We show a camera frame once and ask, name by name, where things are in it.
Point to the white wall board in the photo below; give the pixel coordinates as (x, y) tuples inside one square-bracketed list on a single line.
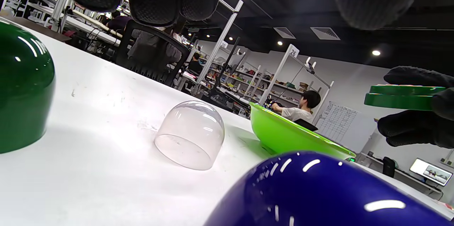
[(337, 121)]

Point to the lit computer monitor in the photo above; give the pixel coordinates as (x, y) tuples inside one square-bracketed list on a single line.
[(431, 172)]

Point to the white tagged shelf post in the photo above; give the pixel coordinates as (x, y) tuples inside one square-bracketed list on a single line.
[(220, 45), (278, 75)]

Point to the cluttered storage shelves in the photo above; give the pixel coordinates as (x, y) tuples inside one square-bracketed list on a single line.
[(248, 80)]

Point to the white background desk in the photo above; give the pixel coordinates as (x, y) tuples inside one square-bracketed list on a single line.
[(88, 27)]

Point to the black mesh office chair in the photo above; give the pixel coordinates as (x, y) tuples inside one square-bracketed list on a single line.
[(149, 52)]

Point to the square ceiling air vent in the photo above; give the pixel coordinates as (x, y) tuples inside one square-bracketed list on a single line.
[(325, 33), (284, 33)]

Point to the green plastic bowl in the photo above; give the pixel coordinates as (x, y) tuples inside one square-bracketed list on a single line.
[(280, 133)]

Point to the person's right hand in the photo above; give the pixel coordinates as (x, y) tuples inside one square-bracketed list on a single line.
[(418, 128)]

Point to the green capsule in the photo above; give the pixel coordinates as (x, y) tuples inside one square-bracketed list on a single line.
[(21, 94)]

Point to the green dice cup base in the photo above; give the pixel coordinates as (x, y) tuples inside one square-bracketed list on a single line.
[(397, 101)]

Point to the clear plastic dome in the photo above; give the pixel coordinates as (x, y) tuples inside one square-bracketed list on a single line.
[(191, 133)]

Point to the blue dice cup cover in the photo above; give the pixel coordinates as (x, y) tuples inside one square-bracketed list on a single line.
[(319, 194)]

